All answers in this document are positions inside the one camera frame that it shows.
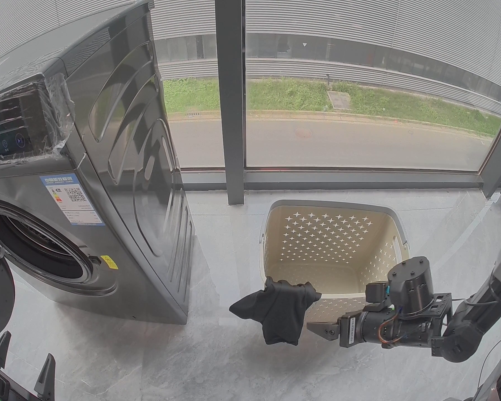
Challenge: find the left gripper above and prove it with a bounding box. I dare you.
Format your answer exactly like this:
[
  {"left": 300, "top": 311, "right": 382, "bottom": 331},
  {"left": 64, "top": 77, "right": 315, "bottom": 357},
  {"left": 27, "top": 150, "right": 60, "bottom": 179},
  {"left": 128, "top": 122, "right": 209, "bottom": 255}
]
[{"left": 0, "top": 330, "right": 56, "bottom": 401}]

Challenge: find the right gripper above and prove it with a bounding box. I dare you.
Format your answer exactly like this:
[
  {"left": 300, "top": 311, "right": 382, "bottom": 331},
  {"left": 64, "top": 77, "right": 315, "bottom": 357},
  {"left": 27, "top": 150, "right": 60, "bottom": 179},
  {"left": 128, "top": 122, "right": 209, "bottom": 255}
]
[{"left": 306, "top": 310, "right": 398, "bottom": 348}]

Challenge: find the cream laundry basket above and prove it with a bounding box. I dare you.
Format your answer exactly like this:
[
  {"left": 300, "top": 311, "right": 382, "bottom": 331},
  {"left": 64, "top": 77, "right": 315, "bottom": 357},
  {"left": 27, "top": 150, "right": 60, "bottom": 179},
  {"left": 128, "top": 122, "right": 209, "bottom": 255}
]
[{"left": 258, "top": 200, "right": 412, "bottom": 330}]

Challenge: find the grey washing machine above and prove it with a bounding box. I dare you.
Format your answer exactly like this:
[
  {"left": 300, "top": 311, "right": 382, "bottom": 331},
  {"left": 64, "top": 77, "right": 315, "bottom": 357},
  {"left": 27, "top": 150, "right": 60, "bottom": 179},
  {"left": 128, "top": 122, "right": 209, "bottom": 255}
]
[{"left": 0, "top": 0, "right": 197, "bottom": 326}]

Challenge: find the black garment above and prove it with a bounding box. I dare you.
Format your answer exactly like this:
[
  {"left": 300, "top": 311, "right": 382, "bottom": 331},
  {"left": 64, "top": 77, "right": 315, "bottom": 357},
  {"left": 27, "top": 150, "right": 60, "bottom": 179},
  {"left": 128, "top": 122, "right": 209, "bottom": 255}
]
[{"left": 229, "top": 277, "right": 322, "bottom": 346}]

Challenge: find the window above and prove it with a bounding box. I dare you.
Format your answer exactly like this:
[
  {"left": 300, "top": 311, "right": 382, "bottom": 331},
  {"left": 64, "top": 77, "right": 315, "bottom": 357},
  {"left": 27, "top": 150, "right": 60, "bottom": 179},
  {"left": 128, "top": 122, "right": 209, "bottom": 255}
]
[{"left": 0, "top": 0, "right": 501, "bottom": 208}]

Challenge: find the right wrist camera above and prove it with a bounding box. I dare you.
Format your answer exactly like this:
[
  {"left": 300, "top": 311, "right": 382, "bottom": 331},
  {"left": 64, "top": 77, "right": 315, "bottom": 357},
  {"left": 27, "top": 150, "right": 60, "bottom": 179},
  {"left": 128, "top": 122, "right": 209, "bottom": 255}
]
[{"left": 365, "top": 281, "right": 392, "bottom": 312}]

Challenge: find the black cable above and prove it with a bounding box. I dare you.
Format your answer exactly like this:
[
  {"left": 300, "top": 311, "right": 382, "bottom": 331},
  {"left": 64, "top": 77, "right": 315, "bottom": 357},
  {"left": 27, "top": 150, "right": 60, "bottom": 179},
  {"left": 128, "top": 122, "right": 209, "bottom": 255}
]
[{"left": 481, "top": 333, "right": 501, "bottom": 376}]

